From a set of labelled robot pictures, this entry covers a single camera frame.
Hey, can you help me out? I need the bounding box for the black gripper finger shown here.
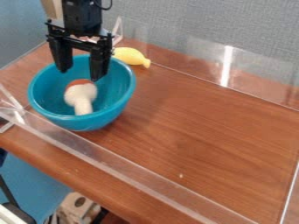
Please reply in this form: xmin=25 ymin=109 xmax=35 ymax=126
xmin=89 ymin=45 xmax=112 ymax=82
xmin=48 ymin=38 xmax=72 ymax=73

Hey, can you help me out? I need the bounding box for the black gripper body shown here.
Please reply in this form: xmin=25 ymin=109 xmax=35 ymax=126
xmin=45 ymin=19 xmax=113 ymax=54

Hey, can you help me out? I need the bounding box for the white toy mushroom red cap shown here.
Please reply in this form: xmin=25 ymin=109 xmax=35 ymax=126
xmin=64 ymin=79 xmax=99 ymax=116

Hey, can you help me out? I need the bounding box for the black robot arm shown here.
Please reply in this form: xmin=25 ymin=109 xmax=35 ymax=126
xmin=45 ymin=0 xmax=113 ymax=81

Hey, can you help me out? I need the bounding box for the blue plastic bowl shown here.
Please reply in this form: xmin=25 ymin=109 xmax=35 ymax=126
xmin=27 ymin=55 xmax=136 ymax=131

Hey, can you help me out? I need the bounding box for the yellow toy banana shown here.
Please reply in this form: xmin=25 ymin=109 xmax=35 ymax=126
xmin=113 ymin=47 xmax=151 ymax=68

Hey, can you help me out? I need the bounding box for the clear acrylic front barrier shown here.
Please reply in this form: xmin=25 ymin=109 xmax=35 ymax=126
xmin=0 ymin=106 xmax=258 ymax=224

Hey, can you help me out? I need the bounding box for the clear acrylic barrier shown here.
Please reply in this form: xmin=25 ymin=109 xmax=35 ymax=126
xmin=125 ymin=38 xmax=299 ymax=111
xmin=0 ymin=106 xmax=258 ymax=224

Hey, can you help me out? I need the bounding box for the clear acrylic back barrier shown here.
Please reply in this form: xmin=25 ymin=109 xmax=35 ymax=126
xmin=125 ymin=38 xmax=299 ymax=111

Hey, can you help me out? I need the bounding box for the grey block under table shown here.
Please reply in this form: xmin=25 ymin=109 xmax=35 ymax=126
xmin=56 ymin=192 xmax=101 ymax=224

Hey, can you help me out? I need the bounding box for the clear acrylic triangle bracket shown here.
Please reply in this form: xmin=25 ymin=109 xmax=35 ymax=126
xmin=81 ymin=17 xmax=124 ymax=46

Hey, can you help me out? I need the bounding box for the clear acrylic left bracket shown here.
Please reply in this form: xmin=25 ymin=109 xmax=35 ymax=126
xmin=0 ymin=84 xmax=24 ymax=134

